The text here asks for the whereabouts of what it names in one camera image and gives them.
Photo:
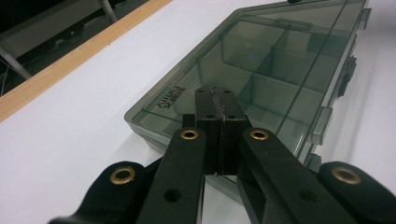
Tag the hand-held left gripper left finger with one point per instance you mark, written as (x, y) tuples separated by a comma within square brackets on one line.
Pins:
[(186, 161)]

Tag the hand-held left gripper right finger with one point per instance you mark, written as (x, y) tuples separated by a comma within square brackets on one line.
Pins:
[(258, 168)]

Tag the transparent grey compartment box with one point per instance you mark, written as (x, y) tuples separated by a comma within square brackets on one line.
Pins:
[(280, 62)]

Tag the wooden table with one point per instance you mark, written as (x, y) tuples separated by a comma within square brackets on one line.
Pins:
[(62, 67)]

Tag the white metal stand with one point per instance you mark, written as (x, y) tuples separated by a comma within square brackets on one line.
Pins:
[(53, 23)]

